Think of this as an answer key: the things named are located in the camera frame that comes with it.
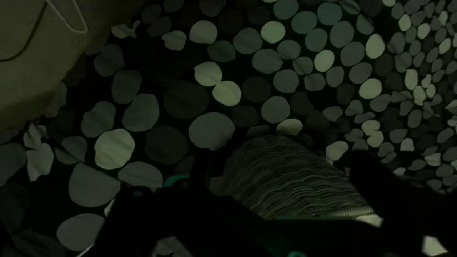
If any beige crumpled blanket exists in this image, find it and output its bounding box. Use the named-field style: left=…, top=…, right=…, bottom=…
left=0, top=0, right=147, bottom=140

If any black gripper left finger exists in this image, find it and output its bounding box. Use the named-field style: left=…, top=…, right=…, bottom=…
left=92, top=148, right=269, bottom=257

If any black pebble pattern bedspread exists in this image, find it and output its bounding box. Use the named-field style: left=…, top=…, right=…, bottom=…
left=0, top=0, right=457, bottom=257

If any woven grey round basket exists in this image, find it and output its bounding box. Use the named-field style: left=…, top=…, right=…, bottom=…
left=219, top=134, right=379, bottom=222

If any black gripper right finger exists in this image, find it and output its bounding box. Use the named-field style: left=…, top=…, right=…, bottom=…
left=349, top=150, right=457, bottom=257

